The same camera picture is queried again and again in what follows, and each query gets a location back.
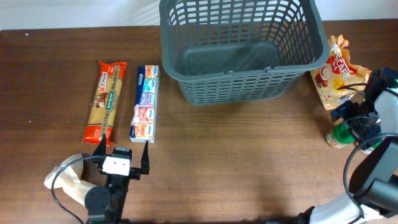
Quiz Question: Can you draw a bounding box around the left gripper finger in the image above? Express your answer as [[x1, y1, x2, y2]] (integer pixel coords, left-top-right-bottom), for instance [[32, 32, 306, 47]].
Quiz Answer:
[[141, 141, 150, 175], [92, 134, 106, 156]]

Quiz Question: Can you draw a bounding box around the green bottle with label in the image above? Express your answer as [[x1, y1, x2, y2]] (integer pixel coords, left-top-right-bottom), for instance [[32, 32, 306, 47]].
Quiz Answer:
[[325, 121, 355, 149]]

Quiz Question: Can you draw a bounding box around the orange coffee sachet bag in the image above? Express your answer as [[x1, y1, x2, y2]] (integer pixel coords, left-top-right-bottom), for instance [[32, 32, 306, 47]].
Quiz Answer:
[[310, 35, 371, 110]]

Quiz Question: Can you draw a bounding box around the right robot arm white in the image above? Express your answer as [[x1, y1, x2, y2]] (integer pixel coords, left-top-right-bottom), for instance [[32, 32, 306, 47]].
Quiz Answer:
[[291, 67, 397, 224]]

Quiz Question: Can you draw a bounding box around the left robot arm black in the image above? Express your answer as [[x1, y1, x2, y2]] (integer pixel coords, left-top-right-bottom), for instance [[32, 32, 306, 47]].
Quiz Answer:
[[85, 136, 150, 224]]

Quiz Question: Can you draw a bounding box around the orange spaghetti pack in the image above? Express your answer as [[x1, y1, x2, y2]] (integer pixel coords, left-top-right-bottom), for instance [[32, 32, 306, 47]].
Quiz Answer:
[[83, 61, 127, 146]]

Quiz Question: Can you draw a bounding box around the tissue multipack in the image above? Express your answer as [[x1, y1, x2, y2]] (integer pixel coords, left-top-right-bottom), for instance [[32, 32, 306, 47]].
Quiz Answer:
[[129, 65, 160, 143]]

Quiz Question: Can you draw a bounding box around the grey plastic basket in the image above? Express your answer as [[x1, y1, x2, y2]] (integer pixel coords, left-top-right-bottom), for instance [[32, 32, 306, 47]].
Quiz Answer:
[[159, 0, 329, 106]]

